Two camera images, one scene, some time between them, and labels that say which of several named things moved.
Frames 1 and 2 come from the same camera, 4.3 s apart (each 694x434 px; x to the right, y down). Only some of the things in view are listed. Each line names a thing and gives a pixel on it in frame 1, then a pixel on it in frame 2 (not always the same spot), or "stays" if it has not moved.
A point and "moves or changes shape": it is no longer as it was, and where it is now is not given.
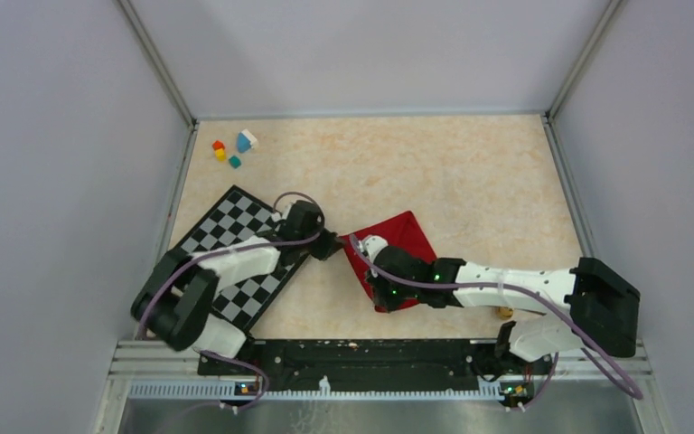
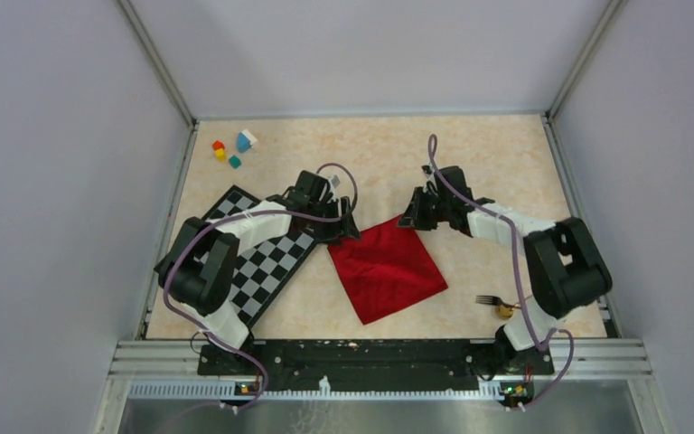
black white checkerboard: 235,219 stays
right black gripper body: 389,294 → 444,205
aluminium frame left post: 159,63 stays
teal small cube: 234,161 stays
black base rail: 369,364 stays
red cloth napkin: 404,232 moves or changes shape
